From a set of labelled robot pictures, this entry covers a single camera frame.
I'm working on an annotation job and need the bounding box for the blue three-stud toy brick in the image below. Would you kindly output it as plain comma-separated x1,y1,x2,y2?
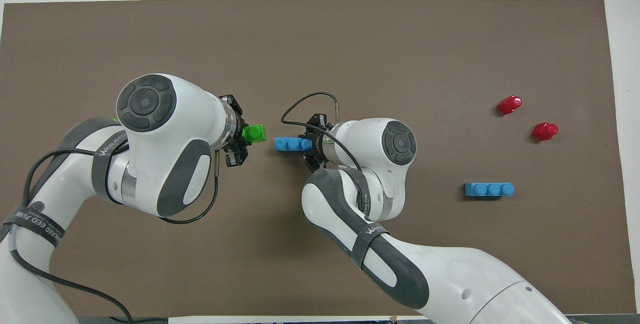
274,136,313,153
464,182,515,199

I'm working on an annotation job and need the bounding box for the brown table mat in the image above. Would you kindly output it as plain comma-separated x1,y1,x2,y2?
0,0,637,317

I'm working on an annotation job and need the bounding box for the red single-stud toy brick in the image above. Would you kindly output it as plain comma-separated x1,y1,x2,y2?
496,95,524,116
531,122,560,142

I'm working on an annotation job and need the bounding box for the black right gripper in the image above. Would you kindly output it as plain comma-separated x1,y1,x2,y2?
303,112,335,173

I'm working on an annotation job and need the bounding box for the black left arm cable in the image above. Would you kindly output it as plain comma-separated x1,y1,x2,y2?
9,148,221,324

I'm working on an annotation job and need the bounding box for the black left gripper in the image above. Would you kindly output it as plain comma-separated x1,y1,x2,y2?
218,94,250,168

